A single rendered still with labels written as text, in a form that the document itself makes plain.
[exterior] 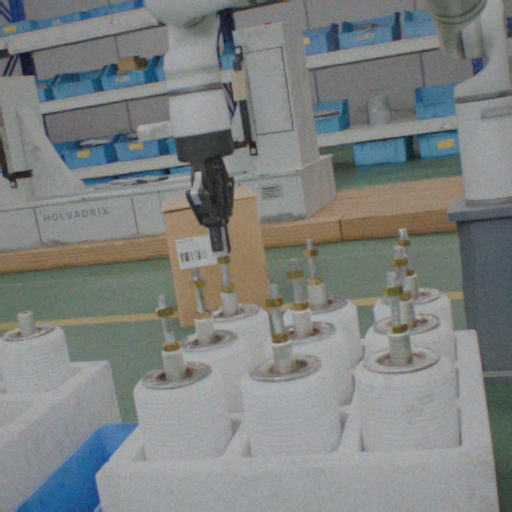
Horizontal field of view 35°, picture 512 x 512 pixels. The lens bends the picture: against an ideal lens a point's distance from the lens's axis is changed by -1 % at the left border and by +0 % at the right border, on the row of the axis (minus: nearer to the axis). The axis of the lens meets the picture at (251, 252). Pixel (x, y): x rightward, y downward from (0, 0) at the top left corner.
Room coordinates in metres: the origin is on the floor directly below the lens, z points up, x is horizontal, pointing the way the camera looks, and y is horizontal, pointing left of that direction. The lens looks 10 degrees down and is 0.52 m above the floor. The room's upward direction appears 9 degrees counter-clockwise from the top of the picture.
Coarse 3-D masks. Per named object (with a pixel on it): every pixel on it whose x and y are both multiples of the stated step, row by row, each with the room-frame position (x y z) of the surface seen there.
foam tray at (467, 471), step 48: (480, 384) 0.84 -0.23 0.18; (240, 432) 0.82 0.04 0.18; (480, 432) 0.72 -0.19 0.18; (96, 480) 0.77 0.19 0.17; (144, 480) 0.75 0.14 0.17; (192, 480) 0.74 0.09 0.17; (240, 480) 0.73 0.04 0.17; (288, 480) 0.71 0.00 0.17; (336, 480) 0.70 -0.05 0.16; (384, 480) 0.69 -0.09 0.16; (432, 480) 0.68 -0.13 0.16; (480, 480) 0.67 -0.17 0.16
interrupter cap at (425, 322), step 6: (384, 318) 0.90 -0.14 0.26; (390, 318) 0.90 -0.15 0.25; (420, 318) 0.89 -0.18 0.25; (426, 318) 0.88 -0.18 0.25; (432, 318) 0.88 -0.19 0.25; (438, 318) 0.87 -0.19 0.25; (378, 324) 0.89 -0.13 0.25; (384, 324) 0.88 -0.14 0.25; (420, 324) 0.87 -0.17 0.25; (426, 324) 0.86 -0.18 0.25; (432, 324) 0.85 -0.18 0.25; (438, 324) 0.85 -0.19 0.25; (378, 330) 0.86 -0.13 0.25; (384, 330) 0.86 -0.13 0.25; (414, 330) 0.84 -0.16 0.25; (420, 330) 0.84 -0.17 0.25; (426, 330) 0.84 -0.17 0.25
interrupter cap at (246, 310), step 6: (240, 306) 1.07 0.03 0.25; (246, 306) 1.07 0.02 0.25; (252, 306) 1.06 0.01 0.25; (216, 312) 1.06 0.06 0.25; (222, 312) 1.06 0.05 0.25; (240, 312) 1.05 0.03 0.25; (246, 312) 1.03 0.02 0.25; (252, 312) 1.03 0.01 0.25; (216, 318) 1.03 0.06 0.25; (222, 318) 1.02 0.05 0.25; (228, 318) 1.02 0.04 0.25; (234, 318) 1.01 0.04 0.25; (240, 318) 1.01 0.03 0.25
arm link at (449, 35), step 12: (432, 12) 1.15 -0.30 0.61; (480, 12) 1.16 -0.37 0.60; (444, 24) 1.17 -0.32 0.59; (456, 24) 1.16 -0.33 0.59; (468, 24) 1.18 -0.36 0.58; (444, 36) 1.25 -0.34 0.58; (456, 36) 1.31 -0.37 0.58; (444, 48) 1.31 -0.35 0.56; (456, 48) 1.32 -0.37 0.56; (456, 60) 1.35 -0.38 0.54
